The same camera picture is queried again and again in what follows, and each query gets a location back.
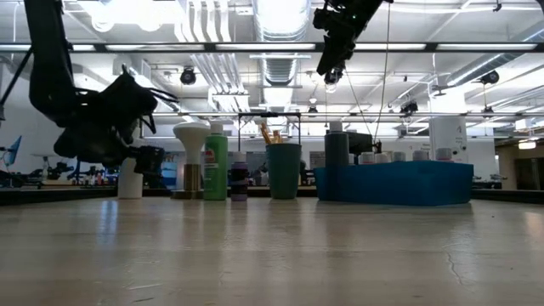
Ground tall green paint bottle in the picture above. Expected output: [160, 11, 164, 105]
[202, 121, 229, 201]

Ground black lab workbench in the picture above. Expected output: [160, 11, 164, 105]
[0, 183, 119, 206]

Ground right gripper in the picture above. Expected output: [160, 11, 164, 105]
[316, 0, 373, 77]

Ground green plastic cup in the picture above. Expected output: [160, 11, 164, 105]
[265, 143, 303, 201]

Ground tall black bottle white cap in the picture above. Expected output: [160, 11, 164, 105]
[324, 121, 350, 167]

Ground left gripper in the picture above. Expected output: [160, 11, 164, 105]
[53, 63, 179, 189]

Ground black frame beam light strips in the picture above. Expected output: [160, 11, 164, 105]
[0, 41, 544, 54]

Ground white cylindrical column unit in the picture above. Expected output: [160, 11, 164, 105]
[428, 116, 468, 162]

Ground blue board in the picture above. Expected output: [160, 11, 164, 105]
[3, 135, 23, 167]

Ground black computer monitor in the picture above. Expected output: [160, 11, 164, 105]
[348, 131, 374, 156]

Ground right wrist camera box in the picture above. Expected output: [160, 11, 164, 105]
[312, 6, 339, 31]

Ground blue plastic bin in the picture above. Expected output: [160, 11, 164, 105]
[313, 160, 474, 207]

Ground black ceiling spotlight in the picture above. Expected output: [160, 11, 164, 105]
[479, 70, 501, 86]
[323, 70, 345, 86]
[399, 99, 420, 116]
[179, 66, 197, 86]

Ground hanging black cable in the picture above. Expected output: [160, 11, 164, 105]
[372, 0, 392, 144]

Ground silver ventilation duct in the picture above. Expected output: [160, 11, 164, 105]
[253, 0, 312, 88]

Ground purple paint bottle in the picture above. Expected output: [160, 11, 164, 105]
[229, 151, 250, 202]

